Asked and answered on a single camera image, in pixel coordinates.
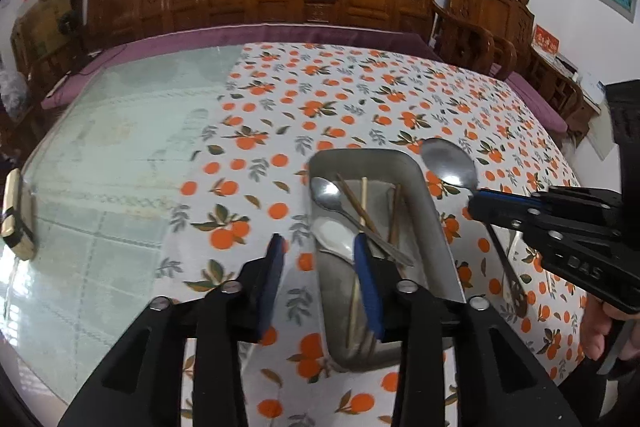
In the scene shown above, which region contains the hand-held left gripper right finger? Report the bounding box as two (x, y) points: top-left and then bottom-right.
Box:
(353, 233), (583, 427)

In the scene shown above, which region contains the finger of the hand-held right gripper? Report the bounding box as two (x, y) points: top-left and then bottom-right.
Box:
(477, 188), (548, 210)
(467, 199), (551, 238)

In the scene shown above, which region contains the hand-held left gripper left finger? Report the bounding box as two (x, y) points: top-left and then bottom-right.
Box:
(57, 233), (288, 427)

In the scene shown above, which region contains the metal fork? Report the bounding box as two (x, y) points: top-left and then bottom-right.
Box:
(357, 329), (381, 358)

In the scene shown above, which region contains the white ceramic spoon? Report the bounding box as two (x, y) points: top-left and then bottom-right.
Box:
(312, 217), (358, 265)

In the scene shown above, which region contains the large metal spoon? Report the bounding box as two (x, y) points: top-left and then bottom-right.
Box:
(420, 138), (529, 319)

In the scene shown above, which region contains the dark brown chopstick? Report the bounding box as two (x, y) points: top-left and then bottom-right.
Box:
(387, 184), (403, 248)
(336, 173), (381, 235)

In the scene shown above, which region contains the light bamboo chopstick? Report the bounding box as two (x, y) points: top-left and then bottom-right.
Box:
(346, 177), (370, 350)

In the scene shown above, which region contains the small metal spoon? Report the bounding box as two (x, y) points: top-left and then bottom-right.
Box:
(310, 176), (417, 268)

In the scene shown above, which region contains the metal tray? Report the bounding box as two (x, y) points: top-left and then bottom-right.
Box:
(307, 148), (468, 373)

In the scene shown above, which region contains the person's right hand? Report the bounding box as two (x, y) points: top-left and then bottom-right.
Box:
(581, 296), (617, 369)

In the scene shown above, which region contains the small purple seat cushion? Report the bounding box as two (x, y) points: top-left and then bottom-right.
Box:
(505, 72), (568, 132)

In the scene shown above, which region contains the white box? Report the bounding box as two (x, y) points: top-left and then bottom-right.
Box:
(582, 74), (608, 100)

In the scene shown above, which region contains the red box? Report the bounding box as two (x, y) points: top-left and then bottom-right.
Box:
(532, 24), (561, 55)

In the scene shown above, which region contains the orange print tablecloth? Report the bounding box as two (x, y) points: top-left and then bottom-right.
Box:
(170, 42), (586, 427)

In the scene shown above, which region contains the carved wooden armchair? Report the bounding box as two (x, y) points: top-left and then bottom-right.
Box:
(432, 0), (536, 78)

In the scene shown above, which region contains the long purple seat cushion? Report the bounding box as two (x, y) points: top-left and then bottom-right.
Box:
(40, 24), (443, 108)

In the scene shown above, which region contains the beige black power bank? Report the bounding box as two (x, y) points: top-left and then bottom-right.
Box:
(0, 169), (37, 260)

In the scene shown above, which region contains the plastic bag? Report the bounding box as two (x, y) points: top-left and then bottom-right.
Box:
(0, 69), (26, 122)

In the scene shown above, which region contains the black fan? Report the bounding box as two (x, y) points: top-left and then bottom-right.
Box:
(57, 9), (83, 35)

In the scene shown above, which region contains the large cardboard box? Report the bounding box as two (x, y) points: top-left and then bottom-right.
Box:
(15, 0), (76, 52)

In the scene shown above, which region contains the black cable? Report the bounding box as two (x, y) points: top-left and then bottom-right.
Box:
(47, 52), (108, 98)

